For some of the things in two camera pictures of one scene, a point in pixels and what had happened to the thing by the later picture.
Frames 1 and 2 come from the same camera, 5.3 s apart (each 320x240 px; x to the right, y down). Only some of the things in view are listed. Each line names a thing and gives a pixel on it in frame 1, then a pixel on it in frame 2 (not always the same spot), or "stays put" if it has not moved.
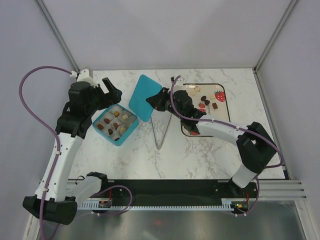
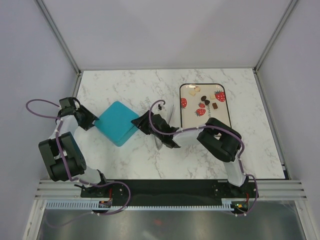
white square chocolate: [192, 93] stays put
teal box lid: [144, 88] -> [116, 120]
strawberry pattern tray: [210, 98] stays put
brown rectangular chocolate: [215, 106] stays put
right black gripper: [156, 101] -> [139, 122]
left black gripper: [113, 97] -> [90, 118]
